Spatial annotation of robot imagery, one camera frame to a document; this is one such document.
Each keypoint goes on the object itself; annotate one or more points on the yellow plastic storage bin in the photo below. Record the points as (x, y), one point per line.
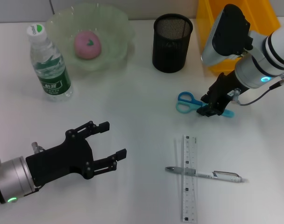
(205, 23)

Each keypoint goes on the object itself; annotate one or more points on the black mesh pen holder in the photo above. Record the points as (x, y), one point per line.
(170, 46)

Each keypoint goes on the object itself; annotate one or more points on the blue scissors with sheath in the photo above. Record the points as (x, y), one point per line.
(186, 106)

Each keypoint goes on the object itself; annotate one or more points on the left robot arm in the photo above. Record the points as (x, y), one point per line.
(13, 177)

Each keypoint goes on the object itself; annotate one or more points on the white silver ballpoint pen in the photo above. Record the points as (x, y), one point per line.
(226, 176)

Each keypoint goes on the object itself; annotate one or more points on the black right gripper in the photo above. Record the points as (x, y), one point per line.
(223, 88)

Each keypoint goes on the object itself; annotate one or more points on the pink round ball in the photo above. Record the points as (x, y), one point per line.
(86, 46)

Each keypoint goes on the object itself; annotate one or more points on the clear water bottle green label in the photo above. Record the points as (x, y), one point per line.
(53, 77)

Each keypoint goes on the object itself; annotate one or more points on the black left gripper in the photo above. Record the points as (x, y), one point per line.
(60, 161)

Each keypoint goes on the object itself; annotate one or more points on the translucent green fruit bowl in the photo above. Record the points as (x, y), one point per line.
(109, 23)

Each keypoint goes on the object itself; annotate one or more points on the transparent plastic ruler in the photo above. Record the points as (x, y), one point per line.
(189, 198)

